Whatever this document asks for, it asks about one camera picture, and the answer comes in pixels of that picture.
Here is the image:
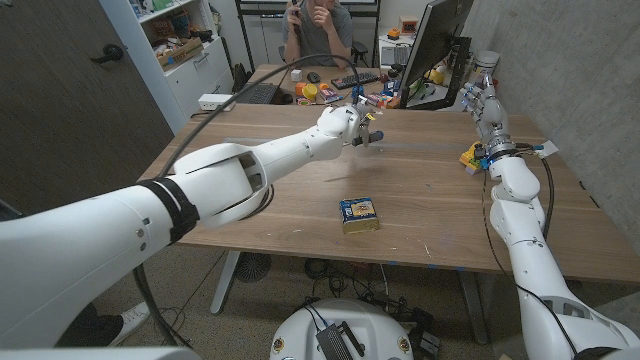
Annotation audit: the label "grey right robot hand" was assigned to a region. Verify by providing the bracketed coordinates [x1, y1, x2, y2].
[462, 74, 517, 161]

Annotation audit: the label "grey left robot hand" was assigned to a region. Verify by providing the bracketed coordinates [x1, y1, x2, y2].
[349, 103, 374, 149]

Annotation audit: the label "black blue handled screwdriver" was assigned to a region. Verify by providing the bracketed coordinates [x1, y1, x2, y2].
[351, 130, 385, 148]

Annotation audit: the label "rectangular tin can blue label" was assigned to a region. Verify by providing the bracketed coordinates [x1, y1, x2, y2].
[339, 196, 380, 235]

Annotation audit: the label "yellow green toy blocks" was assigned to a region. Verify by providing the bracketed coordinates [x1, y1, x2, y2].
[458, 141, 484, 176]

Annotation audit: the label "black keyboard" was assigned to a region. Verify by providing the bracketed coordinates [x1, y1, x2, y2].
[330, 72, 381, 91]

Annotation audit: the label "white plastic bucket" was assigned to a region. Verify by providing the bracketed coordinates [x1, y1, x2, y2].
[467, 50, 501, 86]

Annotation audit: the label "white paper tag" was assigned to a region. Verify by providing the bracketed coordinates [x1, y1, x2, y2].
[534, 139, 560, 160]

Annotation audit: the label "seated person grey shirt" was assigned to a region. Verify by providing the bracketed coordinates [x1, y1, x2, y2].
[282, 0, 355, 69]

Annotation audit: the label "wooden table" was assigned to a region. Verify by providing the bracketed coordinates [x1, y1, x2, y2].
[137, 103, 640, 346]

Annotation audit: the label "black computer monitor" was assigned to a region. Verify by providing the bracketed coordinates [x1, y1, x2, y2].
[398, 0, 475, 112]

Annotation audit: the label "wooden back desk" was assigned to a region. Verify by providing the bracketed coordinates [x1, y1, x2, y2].
[247, 63, 401, 107]

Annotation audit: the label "black laptop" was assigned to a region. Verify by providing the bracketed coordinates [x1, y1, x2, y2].
[234, 82, 281, 106]

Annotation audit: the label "white power strip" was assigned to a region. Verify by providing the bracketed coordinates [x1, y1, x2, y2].
[197, 93, 237, 112]

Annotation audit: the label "white shelf cabinet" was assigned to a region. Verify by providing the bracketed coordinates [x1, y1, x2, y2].
[99, 0, 236, 135]

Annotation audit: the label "round floor fan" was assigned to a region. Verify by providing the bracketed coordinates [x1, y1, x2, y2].
[234, 252, 273, 284]

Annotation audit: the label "cardboard box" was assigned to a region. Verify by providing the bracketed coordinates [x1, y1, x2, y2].
[155, 37, 205, 73]

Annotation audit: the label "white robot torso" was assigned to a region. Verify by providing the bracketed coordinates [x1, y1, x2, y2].
[269, 298, 415, 360]

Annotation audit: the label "black electronics module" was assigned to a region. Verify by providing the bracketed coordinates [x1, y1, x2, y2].
[315, 321, 367, 360]

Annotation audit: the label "standing person white shoe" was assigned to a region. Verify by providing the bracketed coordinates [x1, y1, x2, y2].
[54, 301, 151, 349]

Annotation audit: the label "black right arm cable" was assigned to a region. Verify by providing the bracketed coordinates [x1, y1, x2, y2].
[479, 143, 581, 359]

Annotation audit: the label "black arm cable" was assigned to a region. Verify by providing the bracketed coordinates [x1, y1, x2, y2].
[479, 143, 581, 359]
[130, 53, 362, 349]

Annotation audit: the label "coiled black cable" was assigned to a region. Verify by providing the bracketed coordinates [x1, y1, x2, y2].
[239, 184, 276, 222]

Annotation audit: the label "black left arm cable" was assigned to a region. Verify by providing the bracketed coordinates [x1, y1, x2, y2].
[130, 53, 362, 349]

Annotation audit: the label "tangled black floor cables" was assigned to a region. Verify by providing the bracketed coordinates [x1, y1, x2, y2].
[303, 257, 437, 346]

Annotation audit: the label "black door handle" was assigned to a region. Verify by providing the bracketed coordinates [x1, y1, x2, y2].
[89, 43, 125, 65]

